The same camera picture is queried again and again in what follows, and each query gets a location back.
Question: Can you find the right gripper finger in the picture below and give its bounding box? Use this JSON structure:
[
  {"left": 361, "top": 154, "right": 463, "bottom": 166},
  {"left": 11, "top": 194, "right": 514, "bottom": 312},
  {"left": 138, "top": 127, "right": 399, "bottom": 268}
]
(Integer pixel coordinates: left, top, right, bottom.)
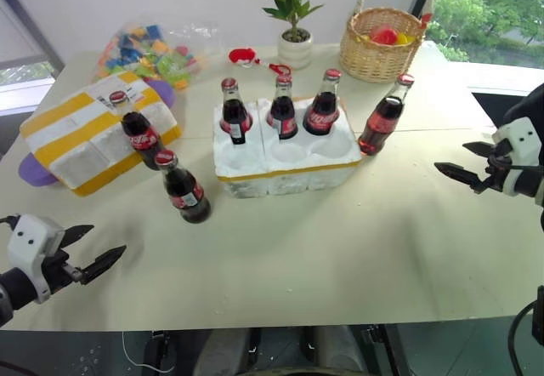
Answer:
[
  {"left": 433, "top": 162, "right": 485, "bottom": 192},
  {"left": 462, "top": 140, "right": 497, "bottom": 158}
]

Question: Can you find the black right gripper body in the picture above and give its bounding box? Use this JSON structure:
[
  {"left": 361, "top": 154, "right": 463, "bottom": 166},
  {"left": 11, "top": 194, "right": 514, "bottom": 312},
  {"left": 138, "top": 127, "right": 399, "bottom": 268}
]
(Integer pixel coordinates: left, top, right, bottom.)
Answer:
[{"left": 476, "top": 137, "right": 519, "bottom": 196}]

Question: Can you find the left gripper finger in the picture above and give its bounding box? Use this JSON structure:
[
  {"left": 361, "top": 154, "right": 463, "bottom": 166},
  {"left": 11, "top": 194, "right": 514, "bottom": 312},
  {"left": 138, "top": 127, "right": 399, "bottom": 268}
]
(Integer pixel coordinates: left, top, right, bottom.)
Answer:
[
  {"left": 59, "top": 224, "right": 96, "bottom": 250},
  {"left": 76, "top": 245, "right": 128, "bottom": 286}
]

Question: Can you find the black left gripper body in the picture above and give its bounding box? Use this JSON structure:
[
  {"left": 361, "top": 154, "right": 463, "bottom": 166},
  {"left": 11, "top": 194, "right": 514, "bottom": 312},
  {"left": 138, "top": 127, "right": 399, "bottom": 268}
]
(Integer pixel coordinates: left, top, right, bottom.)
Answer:
[{"left": 40, "top": 249, "right": 84, "bottom": 296}]

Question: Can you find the glass cola bottle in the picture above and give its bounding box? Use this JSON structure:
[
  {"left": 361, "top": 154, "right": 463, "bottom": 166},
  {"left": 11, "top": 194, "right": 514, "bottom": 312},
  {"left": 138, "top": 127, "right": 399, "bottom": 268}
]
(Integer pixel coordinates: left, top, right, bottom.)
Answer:
[
  {"left": 265, "top": 73, "right": 299, "bottom": 141},
  {"left": 357, "top": 73, "right": 417, "bottom": 157},
  {"left": 153, "top": 149, "right": 213, "bottom": 225},
  {"left": 108, "top": 88, "right": 164, "bottom": 172},
  {"left": 219, "top": 77, "right": 255, "bottom": 146},
  {"left": 302, "top": 68, "right": 343, "bottom": 137}
]

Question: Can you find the foam lid with yellow tape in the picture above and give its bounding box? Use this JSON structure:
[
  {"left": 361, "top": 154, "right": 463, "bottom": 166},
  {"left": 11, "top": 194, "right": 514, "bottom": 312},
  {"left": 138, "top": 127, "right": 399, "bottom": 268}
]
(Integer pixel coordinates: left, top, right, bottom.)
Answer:
[{"left": 18, "top": 71, "right": 185, "bottom": 199}]

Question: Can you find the white foam bottle crate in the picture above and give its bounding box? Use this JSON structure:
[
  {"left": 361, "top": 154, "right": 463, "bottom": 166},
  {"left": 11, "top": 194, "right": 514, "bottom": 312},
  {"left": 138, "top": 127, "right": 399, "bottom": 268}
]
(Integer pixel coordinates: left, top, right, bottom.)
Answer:
[{"left": 212, "top": 94, "right": 364, "bottom": 200}]

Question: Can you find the purple plastic tray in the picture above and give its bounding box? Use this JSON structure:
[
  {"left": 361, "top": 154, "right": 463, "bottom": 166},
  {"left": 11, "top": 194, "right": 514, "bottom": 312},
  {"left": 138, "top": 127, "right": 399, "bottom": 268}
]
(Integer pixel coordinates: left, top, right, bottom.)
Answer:
[{"left": 17, "top": 77, "right": 178, "bottom": 189}]

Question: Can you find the black table leg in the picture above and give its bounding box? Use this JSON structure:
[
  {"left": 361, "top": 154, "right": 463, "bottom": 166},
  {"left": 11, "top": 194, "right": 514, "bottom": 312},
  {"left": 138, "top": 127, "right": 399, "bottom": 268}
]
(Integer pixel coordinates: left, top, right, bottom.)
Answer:
[
  {"left": 143, "top": 328, "right": 176, "bottom": 373},
  {"left": 360, "top": 323, "right": 411, "bottom": 376}
]

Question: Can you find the red toy fruit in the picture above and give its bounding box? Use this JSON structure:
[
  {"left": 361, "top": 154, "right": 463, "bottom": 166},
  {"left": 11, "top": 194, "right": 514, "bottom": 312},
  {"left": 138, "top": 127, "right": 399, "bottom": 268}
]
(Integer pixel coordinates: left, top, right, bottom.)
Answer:
[{"left": 370, "top": 26, "right": 400, "bottom": 46}]

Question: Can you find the grey rounded shape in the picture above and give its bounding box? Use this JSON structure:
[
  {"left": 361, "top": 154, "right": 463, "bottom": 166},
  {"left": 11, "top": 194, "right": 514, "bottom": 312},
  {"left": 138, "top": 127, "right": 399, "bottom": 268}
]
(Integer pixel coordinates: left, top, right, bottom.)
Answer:
[
  {"left": 194, "top": 328, "right": 252, "bottom": 376},
  {"left": 313, "top": 326, "right": 367, "bottom": 376}
]

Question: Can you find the bag of colourful blocks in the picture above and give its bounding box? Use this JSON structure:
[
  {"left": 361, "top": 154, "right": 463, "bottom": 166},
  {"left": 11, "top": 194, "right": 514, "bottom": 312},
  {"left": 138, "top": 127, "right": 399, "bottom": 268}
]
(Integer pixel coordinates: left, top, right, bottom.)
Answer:
[{"left": 93, "top": 20, "right": 220, "bottom": 93}]

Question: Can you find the green plant in white pot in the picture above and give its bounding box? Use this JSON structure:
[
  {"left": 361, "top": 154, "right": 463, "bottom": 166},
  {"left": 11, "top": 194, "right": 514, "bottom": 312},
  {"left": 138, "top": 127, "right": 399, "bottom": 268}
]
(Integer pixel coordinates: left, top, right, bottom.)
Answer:
[{"left": 249, "top": 0, "right": 326, "bottom": 71}]

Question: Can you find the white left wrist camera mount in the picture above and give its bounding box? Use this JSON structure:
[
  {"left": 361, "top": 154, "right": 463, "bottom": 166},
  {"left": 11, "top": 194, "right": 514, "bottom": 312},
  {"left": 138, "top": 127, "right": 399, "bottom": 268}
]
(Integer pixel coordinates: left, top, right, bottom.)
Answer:
[{"left": 7, "top": 214, "right": 66, "bottom": 305}]

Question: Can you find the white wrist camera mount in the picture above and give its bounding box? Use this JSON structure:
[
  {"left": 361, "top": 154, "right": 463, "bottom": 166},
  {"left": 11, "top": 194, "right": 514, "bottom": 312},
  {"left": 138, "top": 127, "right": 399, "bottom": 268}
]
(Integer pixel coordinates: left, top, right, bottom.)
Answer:
[
  {"left": 7, "top": 214, "right": 66, "bottom": 305},
  {"left": 491, "top": 117, "right": 544, "bottom": 169}
]

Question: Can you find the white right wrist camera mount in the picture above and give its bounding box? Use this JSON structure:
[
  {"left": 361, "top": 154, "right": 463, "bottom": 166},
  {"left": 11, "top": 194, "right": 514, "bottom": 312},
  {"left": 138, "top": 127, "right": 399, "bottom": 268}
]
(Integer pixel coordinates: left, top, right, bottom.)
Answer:
[{"left": 491, "top": 117, "right": 544, "bottom": 169}]

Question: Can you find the thin white cable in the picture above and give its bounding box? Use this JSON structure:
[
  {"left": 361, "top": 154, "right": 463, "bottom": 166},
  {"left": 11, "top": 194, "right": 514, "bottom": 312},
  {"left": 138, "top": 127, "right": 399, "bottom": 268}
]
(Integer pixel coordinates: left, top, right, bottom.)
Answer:
[{"left": 122, "top": 330, "right": 163, "bottom": 372}]

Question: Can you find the wicker basket with handle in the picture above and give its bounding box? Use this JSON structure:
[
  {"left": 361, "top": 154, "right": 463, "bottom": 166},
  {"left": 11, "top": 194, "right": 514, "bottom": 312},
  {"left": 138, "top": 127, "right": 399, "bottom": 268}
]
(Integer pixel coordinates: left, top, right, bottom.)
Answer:
[{"left": 338, "top": 0, "right": 438, "bottom": 85}]

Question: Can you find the black hanging cable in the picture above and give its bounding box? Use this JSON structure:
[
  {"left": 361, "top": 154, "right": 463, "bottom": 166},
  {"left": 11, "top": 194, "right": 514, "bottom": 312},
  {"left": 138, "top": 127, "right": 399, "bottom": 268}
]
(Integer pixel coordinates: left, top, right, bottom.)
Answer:
[{"left": 507, "top": 284, "right": 544, "bottom": 376}]

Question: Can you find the dark grey window frame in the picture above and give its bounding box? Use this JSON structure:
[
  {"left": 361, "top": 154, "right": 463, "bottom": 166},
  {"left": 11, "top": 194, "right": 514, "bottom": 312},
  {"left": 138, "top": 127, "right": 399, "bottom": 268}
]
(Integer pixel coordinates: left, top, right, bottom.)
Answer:
[{"left": 0, "top": 0, "right": 65, "bottom": 70}]

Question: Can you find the red white toy with cord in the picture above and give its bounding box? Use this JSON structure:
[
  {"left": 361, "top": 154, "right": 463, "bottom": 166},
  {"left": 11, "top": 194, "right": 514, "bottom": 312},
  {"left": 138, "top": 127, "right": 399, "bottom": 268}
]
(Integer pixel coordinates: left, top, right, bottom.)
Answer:
[{"left": 228, "top": 47, "right": 294, "bottom": 77}]

